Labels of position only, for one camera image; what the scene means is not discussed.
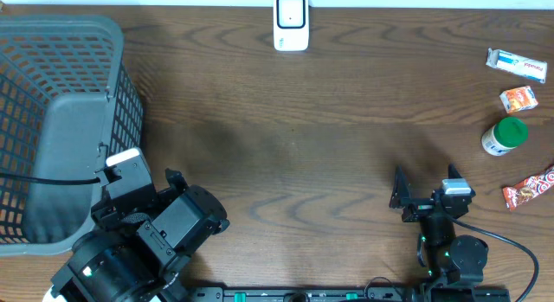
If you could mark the red chocolate bar wrapper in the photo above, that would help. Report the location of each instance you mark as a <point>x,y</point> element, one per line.
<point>528,189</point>

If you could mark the small orange snack packet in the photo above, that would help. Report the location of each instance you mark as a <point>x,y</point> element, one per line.
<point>518,99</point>

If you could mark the white barcode scanner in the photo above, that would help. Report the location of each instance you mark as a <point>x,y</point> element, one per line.
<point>291,25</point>

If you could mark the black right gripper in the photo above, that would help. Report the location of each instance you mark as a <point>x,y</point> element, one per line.
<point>402,195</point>

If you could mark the grey plastic basket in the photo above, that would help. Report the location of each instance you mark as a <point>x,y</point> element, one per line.
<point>67,104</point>

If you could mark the white green carton box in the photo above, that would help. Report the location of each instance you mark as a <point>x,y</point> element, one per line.
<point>517,64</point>

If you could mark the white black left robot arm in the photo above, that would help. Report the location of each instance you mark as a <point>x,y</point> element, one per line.
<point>142,241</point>

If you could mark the green lid jar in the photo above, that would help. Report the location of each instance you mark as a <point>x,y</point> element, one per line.
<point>505,136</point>

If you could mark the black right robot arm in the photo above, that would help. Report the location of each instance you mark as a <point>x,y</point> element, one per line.
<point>455,263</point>

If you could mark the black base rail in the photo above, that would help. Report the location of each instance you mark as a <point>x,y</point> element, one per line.
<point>380,292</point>

